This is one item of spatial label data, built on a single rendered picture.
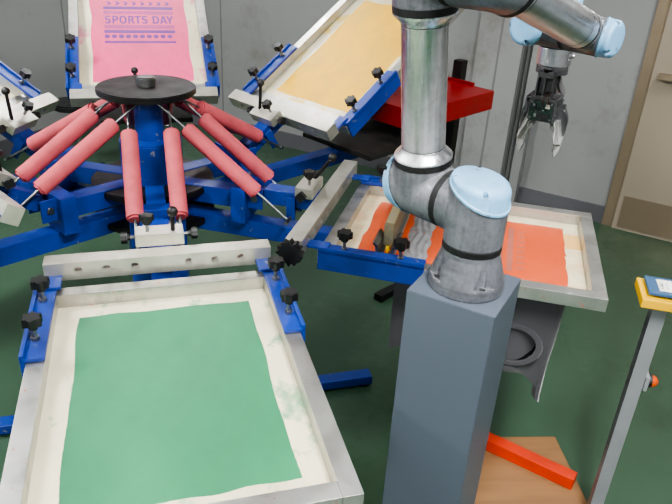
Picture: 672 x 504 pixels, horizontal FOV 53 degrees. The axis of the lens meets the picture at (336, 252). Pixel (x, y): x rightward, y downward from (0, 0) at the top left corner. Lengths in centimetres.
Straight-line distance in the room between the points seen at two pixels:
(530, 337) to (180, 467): 114
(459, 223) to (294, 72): 178
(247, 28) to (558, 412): 398
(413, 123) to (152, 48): 202
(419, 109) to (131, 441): 82
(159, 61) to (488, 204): 210
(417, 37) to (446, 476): 92
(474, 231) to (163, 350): 75
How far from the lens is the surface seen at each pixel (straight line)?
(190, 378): 149
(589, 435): 301
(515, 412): 301
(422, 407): 147
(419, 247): 203
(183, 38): 320
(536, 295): 187
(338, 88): 274
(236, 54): 590
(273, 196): 217
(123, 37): 320
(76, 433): 140
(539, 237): 223
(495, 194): 125
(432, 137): 129
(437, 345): 137
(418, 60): 124
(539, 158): 493
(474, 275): 130
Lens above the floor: 187
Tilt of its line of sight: 28 degrees down
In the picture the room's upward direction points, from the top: 3 degrees clockwise
